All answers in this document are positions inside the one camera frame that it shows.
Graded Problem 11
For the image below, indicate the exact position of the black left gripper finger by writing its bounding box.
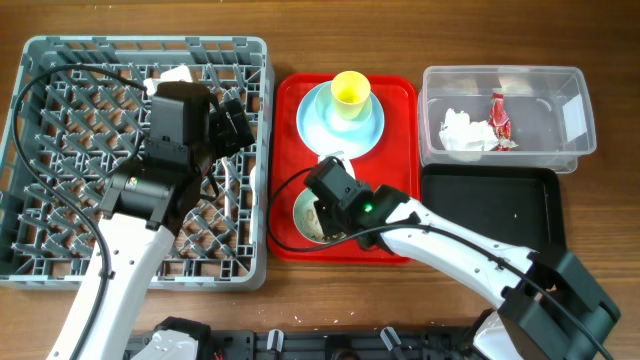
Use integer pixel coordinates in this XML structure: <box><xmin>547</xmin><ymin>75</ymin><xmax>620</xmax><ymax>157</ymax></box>
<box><xmin>223</xmin><ymin>99</ymin><xmax>255</xmax><ymax>149</ymax></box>
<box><xmin>208</xmin><ymin>110</ymin><xmax>235</xmax><ymax>158</ymax></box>

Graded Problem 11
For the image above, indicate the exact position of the white plastic spoon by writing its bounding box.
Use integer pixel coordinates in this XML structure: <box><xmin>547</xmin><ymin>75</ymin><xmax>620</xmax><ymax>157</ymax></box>
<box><xmin>249</xmin><ymin>166</ymin><xmax>257</xmax><ymax>204</ymax></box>

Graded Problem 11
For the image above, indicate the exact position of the green bowl with food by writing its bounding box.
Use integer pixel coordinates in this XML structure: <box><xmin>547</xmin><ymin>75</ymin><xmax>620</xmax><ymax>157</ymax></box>
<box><xmin>293</xmin><ymin>189</ymin><xmax>346</xmax><ymax>244</ymax></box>

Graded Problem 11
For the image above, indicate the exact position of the white napkin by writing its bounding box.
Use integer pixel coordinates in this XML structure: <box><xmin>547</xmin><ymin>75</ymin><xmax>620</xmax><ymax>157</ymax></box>
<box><xmin>439</xmin><ymin>108</ymin><xmax>499</xmax><ymax>151</ymax></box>

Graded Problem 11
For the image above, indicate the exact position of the red snack wrapper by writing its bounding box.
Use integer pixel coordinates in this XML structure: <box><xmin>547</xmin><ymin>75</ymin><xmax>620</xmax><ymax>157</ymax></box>
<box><xmin>489</xmin><ymin>93</ymin><xmax>517</xmax><ymax>151</ymax></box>

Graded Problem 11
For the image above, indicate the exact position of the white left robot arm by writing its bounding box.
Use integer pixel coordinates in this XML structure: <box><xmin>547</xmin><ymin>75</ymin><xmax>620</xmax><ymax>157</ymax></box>
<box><xmin>49</xmin><ymin>97</ymin><xmax>255</xmax><ymax>359</ymax></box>

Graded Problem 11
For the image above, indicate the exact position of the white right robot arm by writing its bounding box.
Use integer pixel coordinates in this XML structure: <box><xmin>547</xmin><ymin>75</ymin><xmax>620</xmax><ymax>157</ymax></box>
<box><xmin>310</xmin><ymin>180</ymin><xmax>621</xmax><ymax>359</ymax></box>

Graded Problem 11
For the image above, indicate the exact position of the grey dishwasher rack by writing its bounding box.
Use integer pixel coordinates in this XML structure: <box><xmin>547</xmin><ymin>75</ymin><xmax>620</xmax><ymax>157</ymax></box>
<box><xmin>1</xmin><ymin>36</ymin><xmax>275</xmax><ymax>291</ymax></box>

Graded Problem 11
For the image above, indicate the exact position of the red plastic tray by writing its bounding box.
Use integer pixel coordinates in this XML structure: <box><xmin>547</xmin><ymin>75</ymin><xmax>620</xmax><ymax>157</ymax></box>
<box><xmin>267</xmin><ymin>74</ymin><xmax>421</xmax><ymax>265</ymax></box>

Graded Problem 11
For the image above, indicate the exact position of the light blue plate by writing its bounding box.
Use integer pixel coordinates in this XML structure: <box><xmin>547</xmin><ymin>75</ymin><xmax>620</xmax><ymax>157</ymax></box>
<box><xmin>296</xmin><ymin>81</ymin><xmax>385</xmax><ymax>159</ymax></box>

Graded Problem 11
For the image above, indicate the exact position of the yellow plastic cup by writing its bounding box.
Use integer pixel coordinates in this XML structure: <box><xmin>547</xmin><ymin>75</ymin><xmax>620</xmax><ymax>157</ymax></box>
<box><xmin>330</xmin><ymin>70</ymin><xmax>371</xmax><ymax>120</ymax></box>

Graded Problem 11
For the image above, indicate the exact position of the black plastic tray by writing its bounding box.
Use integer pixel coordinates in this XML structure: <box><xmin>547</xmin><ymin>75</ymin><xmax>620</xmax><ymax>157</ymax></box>
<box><xmin>421</xmin><ymin>164</ymin><xmax>567</xmax><ymax>250</ymax></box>

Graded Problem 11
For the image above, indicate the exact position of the clear plastic bin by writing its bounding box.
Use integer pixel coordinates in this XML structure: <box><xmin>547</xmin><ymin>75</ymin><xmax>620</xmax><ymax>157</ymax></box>
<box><xmin>418</xmin><ymin>65</ymin><xmax>597</xmax><ymax>173</ymax></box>

